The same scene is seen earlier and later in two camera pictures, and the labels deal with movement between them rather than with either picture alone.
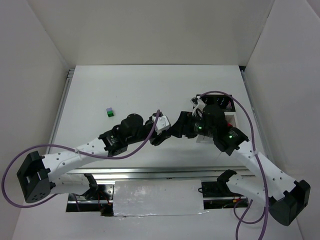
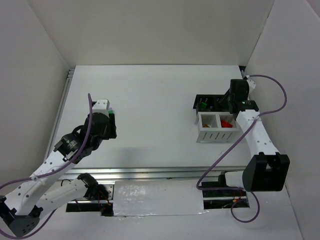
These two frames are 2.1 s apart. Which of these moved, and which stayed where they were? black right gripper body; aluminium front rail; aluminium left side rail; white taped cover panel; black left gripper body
Moved: black left gripper body; black right gripper body
Stayed: aluminium left side rail; white taped cover panel; aluminium front rail
